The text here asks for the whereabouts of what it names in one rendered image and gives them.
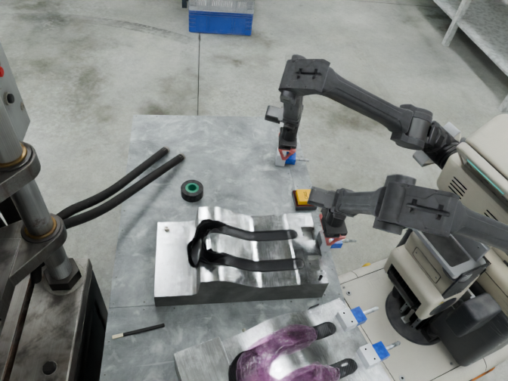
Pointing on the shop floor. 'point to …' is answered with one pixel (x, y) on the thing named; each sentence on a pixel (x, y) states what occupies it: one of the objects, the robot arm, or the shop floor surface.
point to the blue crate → (220, 23)
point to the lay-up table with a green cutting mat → (481, 28)
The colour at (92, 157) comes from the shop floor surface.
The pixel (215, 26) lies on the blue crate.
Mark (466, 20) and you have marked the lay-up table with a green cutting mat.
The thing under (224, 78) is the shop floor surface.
